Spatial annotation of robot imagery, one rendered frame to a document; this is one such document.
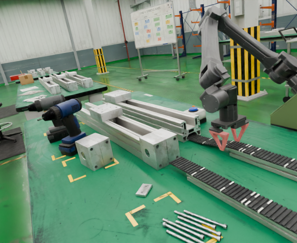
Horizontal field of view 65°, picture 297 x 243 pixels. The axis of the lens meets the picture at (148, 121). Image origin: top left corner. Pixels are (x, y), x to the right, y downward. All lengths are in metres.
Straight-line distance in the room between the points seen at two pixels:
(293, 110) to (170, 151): 0.50
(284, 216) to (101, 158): 0.58
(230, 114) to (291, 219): 0.34
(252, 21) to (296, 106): 3.21
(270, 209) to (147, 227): 0.27
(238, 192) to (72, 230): 0.41
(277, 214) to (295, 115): 0.53
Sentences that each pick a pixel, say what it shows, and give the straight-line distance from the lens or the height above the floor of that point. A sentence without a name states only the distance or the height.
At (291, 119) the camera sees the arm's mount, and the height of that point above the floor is 0.81.
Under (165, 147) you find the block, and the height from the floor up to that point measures 0.85.
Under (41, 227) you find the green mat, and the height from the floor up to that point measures 0.78.
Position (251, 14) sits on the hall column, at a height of 1.28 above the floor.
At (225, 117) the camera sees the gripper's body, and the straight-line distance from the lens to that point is 0.77.
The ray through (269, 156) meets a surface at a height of 0.81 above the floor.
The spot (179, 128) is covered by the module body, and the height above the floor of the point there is 0.84.
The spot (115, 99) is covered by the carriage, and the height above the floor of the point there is 0.89.
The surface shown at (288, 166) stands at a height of 0.81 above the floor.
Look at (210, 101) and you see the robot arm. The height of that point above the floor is 0.99.
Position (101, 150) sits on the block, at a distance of 0.86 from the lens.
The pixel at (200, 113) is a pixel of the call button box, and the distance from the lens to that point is 1.09.
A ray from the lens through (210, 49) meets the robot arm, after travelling 0.87.
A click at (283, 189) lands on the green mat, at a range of 0.70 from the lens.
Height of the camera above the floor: 1.19
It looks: 19 degrees down
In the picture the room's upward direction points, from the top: 10 degrees counter-clockwise
